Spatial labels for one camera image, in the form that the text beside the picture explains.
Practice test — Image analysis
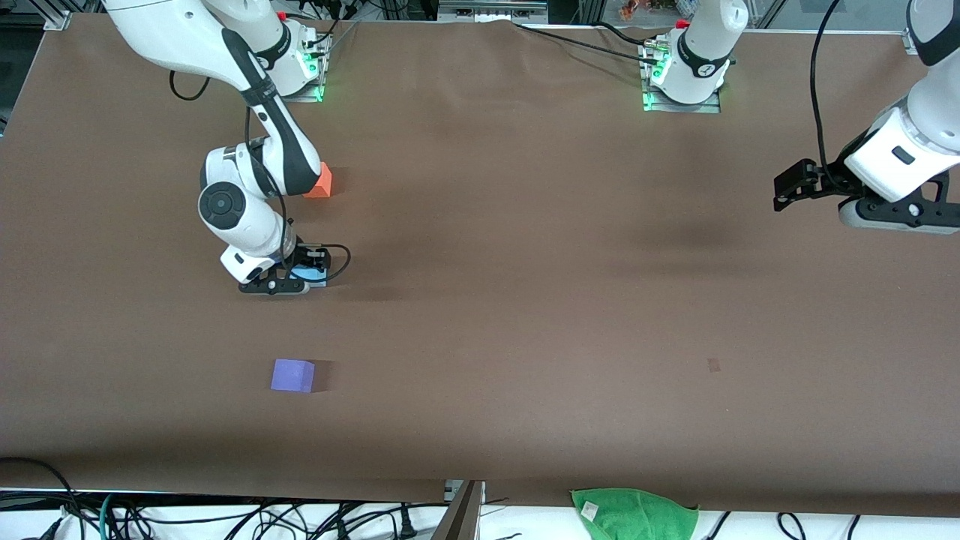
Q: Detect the orange foam block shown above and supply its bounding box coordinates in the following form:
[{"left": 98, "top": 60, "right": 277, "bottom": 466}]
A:
[{"left": 302, "top": 162, "right": 333, "bottom": 199}]

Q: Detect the purple foam block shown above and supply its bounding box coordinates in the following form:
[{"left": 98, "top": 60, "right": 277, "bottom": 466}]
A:
[{"left": 271, "top": 358, "right": 316, "bottom": 394}]

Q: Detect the brown table cover sheet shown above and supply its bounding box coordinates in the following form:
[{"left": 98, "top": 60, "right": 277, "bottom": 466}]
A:
[{"left": 0, "top": 11, "right": 960, "bottom": 518}]

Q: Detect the green cloth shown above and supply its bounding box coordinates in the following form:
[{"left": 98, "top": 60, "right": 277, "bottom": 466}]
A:
[{"left": 571, "top": 487, "right": 700, "bottom": 540}]

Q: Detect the black right gripper camera cable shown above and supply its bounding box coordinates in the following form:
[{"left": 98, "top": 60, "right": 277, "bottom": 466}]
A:
[{"left": 300, "top": 241, "right": 352, "bottom": 284}]

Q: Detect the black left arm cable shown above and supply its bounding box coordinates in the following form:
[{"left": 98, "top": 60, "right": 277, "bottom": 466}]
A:
[{"left": 810, "top": 0, "right": 845, "bottom": 181}]

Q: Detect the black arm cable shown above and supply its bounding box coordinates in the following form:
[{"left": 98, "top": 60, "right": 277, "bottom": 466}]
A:
[
  {"left": 169, "top": 70, "right": 295, "bottom": 260},
  {"left": 810, "top": 0, "right": 845, "bottom": 181}
]

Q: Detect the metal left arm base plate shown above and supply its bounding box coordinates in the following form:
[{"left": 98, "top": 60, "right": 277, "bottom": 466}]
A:
[{"left": 641, "top": 45, "right": 723, "bottom": 114}]

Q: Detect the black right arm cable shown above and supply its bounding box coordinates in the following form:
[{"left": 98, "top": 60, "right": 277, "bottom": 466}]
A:
[{"left": 169, "top": 70, "right": 295, "bottom": 260}]

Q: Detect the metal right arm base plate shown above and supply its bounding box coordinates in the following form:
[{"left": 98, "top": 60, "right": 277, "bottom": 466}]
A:
[{"left": 281, "top": 30, "right": 332, "bottom": 103}]

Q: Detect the black cable to base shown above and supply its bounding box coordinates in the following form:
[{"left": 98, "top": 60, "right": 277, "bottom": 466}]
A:
[{"left": 514, "top": 21, "right": 662, "bottom": 67}]

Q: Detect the thick black floor cable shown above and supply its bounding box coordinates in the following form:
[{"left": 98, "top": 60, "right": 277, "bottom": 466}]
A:
[{"left": 0, "top": 456, "right": 85, "bottom": 540}]

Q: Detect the teal cable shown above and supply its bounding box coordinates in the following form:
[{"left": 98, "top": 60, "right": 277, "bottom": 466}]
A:
[{"left": 97, "top": 491, "right": 122, "bottom": 540}]

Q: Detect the aluminium frame post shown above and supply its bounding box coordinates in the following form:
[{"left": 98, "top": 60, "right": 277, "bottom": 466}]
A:
[{"left": 431, "top": 480, "right": 487, "bottom": 540}]

